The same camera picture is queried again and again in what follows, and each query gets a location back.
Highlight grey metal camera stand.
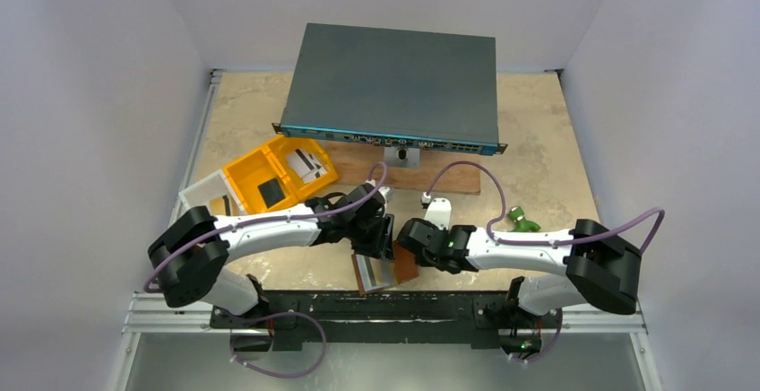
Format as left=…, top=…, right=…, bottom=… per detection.
left=384, top=146, right=420, bottom=169

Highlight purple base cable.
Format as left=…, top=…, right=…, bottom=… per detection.
left=507, top=310, right=564, bottom=366
left=229, top=310, right=329, bottom=379

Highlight grey blue network switch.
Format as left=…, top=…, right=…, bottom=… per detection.
left=272, top=23, right=506, bottom=156

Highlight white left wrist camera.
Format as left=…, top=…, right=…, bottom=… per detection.
left=365, top=180, right=394, bottom=204

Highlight aluminium frame rail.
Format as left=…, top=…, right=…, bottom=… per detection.
left=121, top=68, right=226, bottom=335

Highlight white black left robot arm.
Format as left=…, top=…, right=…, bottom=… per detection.
left=144, top=182, right=393, bottom=317

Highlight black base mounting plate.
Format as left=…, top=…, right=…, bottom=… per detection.
left=210, top=290, right=554, bottom=356

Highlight black card in bin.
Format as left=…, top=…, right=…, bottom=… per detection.
left=257, top=178, right=286, bottom=208

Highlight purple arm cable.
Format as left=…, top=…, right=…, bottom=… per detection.
left=142, top=161, right=389, bottom=294
left=424, top=161, right=666, bottom=256

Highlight yellow plastic bin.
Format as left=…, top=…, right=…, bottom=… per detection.
left=222, top=135, right=338, bottom=214

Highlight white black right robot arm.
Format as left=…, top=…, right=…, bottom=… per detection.
left=396, top=218, right=643, bottom=317

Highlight brown leather card holder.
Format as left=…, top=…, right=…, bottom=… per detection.
left=351, top=241, right=419, bottom=295

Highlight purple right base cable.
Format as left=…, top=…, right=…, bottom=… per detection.
left=507, top=310, right=564, bottom=366

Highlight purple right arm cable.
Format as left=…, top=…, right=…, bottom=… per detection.
left=424, top=161, right=666, bottom=256

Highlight white cards in bin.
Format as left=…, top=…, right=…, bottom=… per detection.
left=286, top=148, right=328, bottom=185

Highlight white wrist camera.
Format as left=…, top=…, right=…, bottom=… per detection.
left=420, top=193, right=452, bottom=230
left=365, top=180, right=394, bottom=204

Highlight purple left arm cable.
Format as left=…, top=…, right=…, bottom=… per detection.
left=142, top=161, right=389, bottom=294

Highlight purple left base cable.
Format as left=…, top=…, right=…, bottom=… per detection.
left=229, top=310, right=329, bottom=379

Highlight green toy figure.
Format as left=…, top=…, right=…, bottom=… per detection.
left=506, top=205, right=541, bottom=233

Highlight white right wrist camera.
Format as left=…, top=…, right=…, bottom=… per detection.
left=420, top=193, right=452, bottom=230

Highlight white plastic bin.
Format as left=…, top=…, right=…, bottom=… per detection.
left=178, top=169, right=246, bottom=216

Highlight brown wooden board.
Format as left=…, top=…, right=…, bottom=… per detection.
left=320, top=141, right=480, bottom=195

